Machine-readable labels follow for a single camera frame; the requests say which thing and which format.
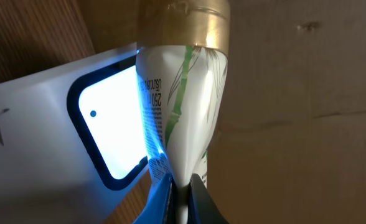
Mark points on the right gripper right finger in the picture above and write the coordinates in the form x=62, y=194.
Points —
x=202, y=209

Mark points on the white tube gold cap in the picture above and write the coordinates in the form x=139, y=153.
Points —
x=182, y=64

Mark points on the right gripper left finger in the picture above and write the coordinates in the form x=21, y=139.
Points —
x=160, y=208

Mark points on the white barcode scanner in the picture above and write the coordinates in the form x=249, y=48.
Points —
x=71, y=140

